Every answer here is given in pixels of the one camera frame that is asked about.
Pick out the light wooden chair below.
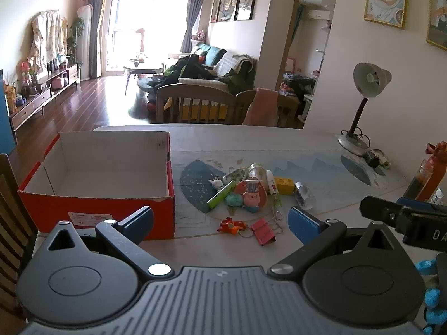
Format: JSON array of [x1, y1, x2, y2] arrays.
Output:
[[236, 89, 301, 128], [156, 84, 237, 125]]

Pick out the red cardboard shoe box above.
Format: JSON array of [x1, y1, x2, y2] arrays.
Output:
[[17, 131, 175, 241]]

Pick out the green correction tape dispenser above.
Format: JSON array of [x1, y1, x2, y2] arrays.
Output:
[[223, 168, 249, 185]]

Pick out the green potted plant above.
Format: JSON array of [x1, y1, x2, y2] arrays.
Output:
[[68, 17, 85, 68]]

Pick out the person's right hand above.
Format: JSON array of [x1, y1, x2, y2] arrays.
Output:
[[415, 256, 447, 335]]

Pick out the pile of dark clothes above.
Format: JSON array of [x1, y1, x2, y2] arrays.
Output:
[[138, 54, 226, 113]]

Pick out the small jar with green lid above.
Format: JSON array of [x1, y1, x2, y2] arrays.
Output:
[[249, 163, 268, 182]]

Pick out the blue panel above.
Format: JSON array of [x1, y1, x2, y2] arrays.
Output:
[[0, 84, 18, 156]]

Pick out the pink cloth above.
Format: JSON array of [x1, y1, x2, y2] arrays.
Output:
[[242, 87, 279, 126]]

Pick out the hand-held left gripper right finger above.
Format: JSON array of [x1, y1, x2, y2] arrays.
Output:
[[268, 207, 406, 281]]

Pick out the orange round disc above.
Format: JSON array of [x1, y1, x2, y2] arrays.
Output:
[[234, 182, 269, 213]]

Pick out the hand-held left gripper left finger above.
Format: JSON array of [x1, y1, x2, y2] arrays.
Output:
[[45, 207, 174, 281]]

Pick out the teal round toy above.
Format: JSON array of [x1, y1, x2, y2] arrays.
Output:
[[225, 193, 244, 209]]

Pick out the white tube with green strap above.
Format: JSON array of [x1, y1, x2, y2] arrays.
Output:
[[265, 169, 285, 222]]

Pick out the pink pig figurine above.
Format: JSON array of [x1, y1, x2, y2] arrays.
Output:
[[243, 178, 266, 214]]

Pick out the teal sofa with blankets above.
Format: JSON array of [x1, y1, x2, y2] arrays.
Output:
[[178, 43, 258, 95]]

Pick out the yellow seat cushion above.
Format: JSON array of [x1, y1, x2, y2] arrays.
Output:
[[164, 97, 228, 121]]

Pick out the orange bottle with red bow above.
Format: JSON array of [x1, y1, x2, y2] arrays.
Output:
[[403, 141, 447, 204]]

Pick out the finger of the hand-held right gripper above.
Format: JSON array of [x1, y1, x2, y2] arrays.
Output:
[[360, 195, 406, 231], [396, 197, 447, 215]]

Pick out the dark wooden chair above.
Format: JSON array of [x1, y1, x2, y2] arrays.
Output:
[[0, 154, 39, 322]]

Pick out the orange keychain toy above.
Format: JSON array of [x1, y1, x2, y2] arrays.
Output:
[[219, 217, 253, 238]]

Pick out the wooden tv cabinet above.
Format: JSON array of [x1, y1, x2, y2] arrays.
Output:
[[9, 63, 82, 132]]

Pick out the coffee table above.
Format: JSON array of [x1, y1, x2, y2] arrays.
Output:
[[123, 59, 165, 97]]

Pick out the grey curtain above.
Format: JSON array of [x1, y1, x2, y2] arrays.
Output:
[[89, 0, 107, 79], [179, 0, 203, 53]]

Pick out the black and white plug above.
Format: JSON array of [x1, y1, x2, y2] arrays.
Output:
[[365, 149, 392, 169]]

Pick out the small yellow box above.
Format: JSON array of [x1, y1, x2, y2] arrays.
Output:
[[274, 177, 296, 196]]

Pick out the white desk lamp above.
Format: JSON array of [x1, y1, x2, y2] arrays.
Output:
[[337, 62, 392, 157]]

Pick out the small clear bottle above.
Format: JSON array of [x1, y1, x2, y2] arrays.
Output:
[[294, 181, 316, 211]]

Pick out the pink flower bouquet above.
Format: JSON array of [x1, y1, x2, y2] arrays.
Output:
[[20, 60, 38, 85]]

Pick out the hanging floral garments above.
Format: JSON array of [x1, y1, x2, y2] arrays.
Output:
[[29, 10, 69, 68]]

